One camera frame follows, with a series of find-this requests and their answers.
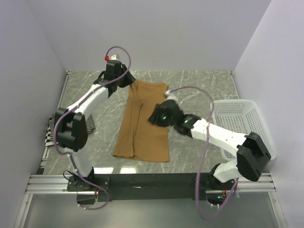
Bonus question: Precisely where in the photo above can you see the orange garment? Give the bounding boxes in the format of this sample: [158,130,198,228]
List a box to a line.
[113,80,170,162]

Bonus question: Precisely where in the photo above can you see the purple striped tank top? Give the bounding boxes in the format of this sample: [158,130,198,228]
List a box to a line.
[48,114,95,134]

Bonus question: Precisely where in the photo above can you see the black white striped tank top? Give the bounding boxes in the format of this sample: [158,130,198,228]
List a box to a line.
[45,127,54,147]

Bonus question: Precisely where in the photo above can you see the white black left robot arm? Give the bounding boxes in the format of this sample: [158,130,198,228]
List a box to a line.
[53,60,135,191]

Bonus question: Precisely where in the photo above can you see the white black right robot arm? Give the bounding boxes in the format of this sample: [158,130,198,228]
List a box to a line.
[148,99,272,190]

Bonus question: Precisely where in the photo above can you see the white plastic laundry basket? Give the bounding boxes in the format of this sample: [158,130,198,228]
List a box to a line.
[212,99,277,160]

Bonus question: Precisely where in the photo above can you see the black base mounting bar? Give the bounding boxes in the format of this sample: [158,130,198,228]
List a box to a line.
[67,172,235,202]

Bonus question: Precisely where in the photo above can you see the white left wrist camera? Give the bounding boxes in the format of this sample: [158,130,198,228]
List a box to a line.
[104,54,120,62]

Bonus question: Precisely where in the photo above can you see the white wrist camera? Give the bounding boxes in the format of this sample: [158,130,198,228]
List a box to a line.
[164,90,177,102]
[104,54,120,62]

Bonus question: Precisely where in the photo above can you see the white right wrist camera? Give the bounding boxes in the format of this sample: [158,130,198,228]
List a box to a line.
[164,90,177,102]

